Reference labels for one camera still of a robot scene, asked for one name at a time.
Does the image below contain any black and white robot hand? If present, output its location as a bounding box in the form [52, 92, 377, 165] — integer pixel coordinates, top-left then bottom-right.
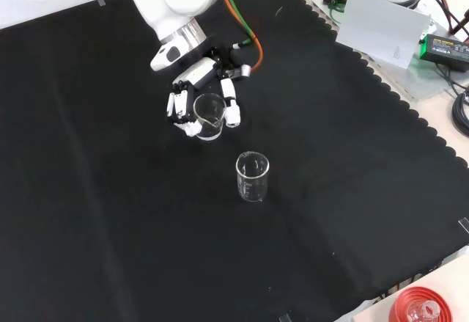
[166, 45, 254, 139]

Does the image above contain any small clear glass beaker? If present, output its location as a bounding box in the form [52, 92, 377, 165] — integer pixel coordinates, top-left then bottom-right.
[193, 93, 225, 142]

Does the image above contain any tall clear glass beaker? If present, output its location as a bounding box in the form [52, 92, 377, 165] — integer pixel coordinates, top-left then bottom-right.
[235, 150, 271, 203]

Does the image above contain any black bench cloth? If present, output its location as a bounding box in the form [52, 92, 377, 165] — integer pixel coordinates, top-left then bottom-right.
[0, 0, 469, 322]

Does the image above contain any pale board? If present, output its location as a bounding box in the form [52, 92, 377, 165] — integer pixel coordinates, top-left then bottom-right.
[335, 0, 432, 70]

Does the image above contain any black power adapter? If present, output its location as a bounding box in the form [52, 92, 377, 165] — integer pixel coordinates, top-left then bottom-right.
[419, 34, 469, 73]

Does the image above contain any clear glass flask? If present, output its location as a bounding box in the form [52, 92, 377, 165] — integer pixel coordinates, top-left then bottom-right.
[407, 301, 441, 322]

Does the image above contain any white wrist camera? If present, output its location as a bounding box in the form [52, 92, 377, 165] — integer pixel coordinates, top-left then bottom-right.
[149, 37, 192, 73]

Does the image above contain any orange cable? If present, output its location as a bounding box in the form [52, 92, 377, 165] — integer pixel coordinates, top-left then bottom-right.
[218, 0, 265, 73]

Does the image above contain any green cable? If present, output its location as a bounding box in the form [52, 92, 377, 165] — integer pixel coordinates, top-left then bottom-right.
[222, 0, 257, 50]

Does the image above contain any grey metal base plate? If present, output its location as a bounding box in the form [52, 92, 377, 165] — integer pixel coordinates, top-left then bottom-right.
[311, 0, 469, 102]

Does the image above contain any coiled black cable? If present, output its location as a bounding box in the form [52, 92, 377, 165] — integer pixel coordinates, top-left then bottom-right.
[452, 92, 469, 136]

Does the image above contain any red ribbed ring stand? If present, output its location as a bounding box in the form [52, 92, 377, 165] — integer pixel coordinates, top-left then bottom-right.
[388, 287, 450, 322]

